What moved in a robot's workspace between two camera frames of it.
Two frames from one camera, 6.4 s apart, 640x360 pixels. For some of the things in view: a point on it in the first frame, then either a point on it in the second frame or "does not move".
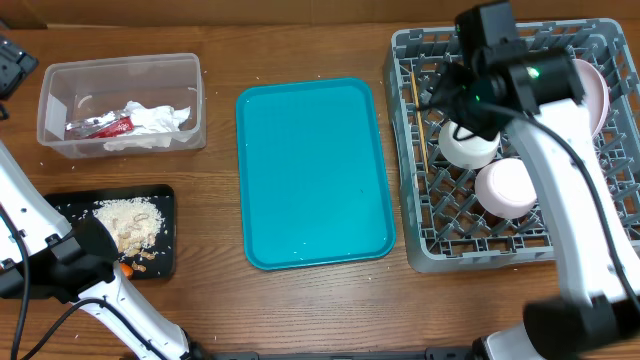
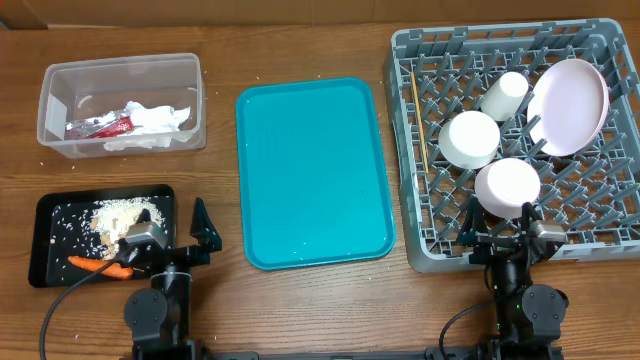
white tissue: [154, 126] does not move
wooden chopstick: [422, 138] does not move
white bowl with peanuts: [504, 188] does not move
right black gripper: [440, 96] -> [489, 247]
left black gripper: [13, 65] -> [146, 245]
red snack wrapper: [99, 127] does not move
